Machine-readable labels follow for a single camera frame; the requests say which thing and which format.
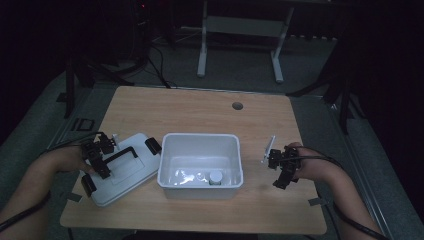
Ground grey tape piece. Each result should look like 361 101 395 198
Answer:
65 191 83 204
307 196 328 207

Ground small white-capped bottle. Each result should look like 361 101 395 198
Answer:
208 169 224 187

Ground black angled stand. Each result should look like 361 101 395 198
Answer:
286 33 366 135

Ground white plastic storage box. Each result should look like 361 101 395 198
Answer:
156 132 244 201

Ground person's left hand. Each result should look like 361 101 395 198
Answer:
54 145 98 177

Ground black floor cables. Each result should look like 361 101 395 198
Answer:
146 44 178 90

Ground clear plastic packet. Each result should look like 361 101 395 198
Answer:
172 168 198 186

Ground black floor frame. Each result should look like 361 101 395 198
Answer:
70 116 96 133

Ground dark equipment tower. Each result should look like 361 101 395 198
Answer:
132 0 152 63

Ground person's right hand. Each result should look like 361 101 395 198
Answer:
287 142 335 183

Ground white metal stand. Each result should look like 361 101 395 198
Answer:
196 0 296 84

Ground white lid with black handle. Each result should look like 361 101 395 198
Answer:
80 132 164 208

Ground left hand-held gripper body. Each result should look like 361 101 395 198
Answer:
81 132 120 168

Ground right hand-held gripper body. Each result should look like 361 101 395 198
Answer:
262 135 303 178

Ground black tripod stand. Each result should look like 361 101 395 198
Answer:
64 54 135 120

